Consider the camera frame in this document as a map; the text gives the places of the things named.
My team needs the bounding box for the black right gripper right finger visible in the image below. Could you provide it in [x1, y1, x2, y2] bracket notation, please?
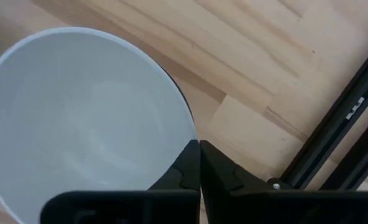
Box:
[200, 139, 368, 224]

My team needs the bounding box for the white ribbed bowl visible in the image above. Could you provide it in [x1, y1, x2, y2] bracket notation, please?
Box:
[0, 26, 199, 224]

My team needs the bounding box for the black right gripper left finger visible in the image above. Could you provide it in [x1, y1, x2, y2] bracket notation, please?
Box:
[40, 139, 201, 224]

